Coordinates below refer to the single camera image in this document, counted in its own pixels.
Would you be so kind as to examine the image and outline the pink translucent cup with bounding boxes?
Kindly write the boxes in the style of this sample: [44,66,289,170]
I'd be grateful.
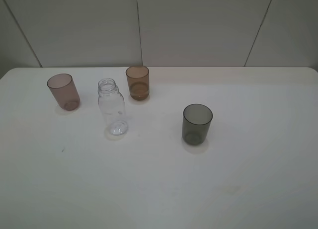
[47,74,80,111]

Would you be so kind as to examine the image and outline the clear plastic water bottle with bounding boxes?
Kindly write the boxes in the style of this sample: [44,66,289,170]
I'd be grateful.
[97,78,128,136]

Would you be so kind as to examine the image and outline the dark grey translucent cup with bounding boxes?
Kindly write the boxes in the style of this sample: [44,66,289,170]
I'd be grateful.
[182,104,213,146]

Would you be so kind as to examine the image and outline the orange translucent cup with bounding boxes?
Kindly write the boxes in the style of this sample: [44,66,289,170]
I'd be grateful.
[125,66,150,101]

